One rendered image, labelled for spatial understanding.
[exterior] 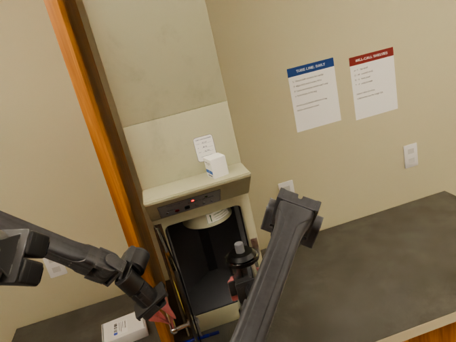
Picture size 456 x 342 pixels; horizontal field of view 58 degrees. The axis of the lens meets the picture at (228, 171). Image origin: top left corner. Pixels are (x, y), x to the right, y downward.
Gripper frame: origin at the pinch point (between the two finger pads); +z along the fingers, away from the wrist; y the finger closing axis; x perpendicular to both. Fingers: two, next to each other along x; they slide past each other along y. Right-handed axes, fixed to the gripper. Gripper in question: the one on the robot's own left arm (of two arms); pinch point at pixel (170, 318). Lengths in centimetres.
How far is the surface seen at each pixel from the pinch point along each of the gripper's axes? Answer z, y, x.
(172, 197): -23.2, -22.3, -10.0
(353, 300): 49, -45, -6
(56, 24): -76, -30, -14
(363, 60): 4, -118, -55
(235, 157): -16, -45, -19
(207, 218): -4.6, -25.4, -22.9
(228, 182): -16.1, -37.4, -8.6
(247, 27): -38, -85, -60
